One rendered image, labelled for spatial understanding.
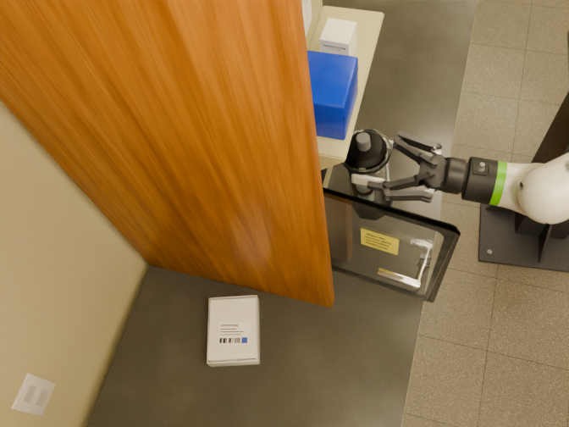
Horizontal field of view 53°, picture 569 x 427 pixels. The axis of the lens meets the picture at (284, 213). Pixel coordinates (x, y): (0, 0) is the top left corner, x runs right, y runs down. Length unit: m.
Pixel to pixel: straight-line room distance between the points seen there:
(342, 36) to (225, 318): 0.73
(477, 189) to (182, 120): 0.65
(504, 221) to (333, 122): 1.77
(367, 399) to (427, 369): 1.00
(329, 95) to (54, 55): 0.38
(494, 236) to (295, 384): 1.41
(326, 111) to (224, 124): 0.18
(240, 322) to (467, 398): 1.20
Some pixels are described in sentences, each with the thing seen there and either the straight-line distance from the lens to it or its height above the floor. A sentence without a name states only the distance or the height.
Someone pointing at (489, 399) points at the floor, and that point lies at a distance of 2.37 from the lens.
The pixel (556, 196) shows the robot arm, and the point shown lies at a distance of 1.09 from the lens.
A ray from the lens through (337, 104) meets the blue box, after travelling 0.87.
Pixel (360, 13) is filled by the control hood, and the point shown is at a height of 1.51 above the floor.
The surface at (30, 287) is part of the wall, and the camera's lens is 1.19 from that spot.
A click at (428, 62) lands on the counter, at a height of 0.94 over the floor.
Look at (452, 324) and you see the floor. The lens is 2.41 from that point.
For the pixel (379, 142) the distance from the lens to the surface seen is 1.21.
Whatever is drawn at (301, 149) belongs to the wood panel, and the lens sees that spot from 0.77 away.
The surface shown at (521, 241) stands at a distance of 2.57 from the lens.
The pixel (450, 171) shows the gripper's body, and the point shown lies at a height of 1.26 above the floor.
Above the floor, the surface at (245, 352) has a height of 0.98.
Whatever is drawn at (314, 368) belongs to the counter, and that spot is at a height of 0.94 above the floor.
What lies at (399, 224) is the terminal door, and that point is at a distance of 1.04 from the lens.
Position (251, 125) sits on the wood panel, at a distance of 0.75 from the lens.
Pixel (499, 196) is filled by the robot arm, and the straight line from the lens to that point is 1.22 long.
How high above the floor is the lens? 2.29
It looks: 63 degrees down
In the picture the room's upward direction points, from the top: 15 degrees counter-clockwise
